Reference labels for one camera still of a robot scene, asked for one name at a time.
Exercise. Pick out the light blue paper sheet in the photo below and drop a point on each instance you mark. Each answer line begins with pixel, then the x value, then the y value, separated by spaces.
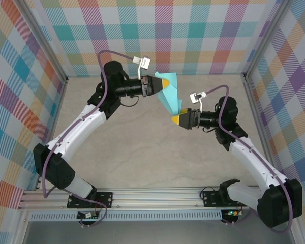
pixel 171 96

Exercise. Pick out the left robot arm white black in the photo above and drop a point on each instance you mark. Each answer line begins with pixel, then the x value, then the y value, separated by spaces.
pixel 73 132

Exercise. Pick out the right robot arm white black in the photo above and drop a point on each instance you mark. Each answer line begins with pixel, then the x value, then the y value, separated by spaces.
pixel 256 162

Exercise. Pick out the small circuit board green light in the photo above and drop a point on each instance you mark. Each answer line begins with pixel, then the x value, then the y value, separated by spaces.
pixel 232 213

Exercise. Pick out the grey metal panel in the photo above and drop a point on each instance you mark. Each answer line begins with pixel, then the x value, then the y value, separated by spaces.
pixel 155 232

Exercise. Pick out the aluminium side rail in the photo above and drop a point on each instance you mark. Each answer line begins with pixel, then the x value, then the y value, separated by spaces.
pixel 254 106
pixel 56 119

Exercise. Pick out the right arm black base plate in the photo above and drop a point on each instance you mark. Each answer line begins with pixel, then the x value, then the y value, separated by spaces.
pixel 211 199

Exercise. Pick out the aluminium frame rail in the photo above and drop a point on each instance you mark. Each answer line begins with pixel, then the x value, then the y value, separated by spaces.
pixel 155 198

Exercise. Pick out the aluminium frame post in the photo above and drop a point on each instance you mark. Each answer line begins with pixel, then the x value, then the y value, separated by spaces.
pixel 44 40
pixel 265 38

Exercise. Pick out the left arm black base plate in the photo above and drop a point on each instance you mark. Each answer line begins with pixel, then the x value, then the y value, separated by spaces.
pixel 105 199

